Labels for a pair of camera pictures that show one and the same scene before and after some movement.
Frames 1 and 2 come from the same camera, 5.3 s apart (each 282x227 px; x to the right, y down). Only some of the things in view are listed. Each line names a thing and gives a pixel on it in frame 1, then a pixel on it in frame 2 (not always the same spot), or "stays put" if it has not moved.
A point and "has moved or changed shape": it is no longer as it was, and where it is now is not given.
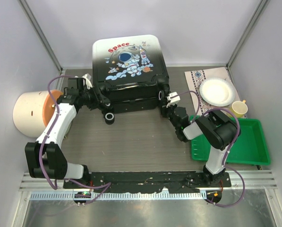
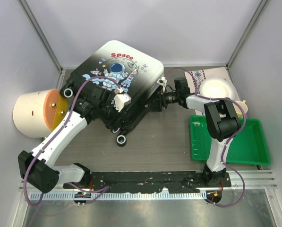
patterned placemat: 194,79 stays put
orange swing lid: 48,108 stays put
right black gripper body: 168,111 -> 165,99
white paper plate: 217,91 stays put
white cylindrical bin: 28,112 stays put
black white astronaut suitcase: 130,73 has moved or changed shape
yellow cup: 238,108 stays put
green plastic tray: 250,148 stays put
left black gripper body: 93,98 -> 108,115
